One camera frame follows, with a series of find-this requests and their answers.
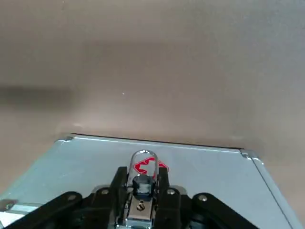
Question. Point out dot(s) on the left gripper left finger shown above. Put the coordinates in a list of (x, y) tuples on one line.
[(102, 207)]

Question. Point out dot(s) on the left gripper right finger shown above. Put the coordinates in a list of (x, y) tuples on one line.
[(174, 210)]

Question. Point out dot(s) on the silver aluminium medicine case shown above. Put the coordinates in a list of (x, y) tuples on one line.
[(71, 171)]

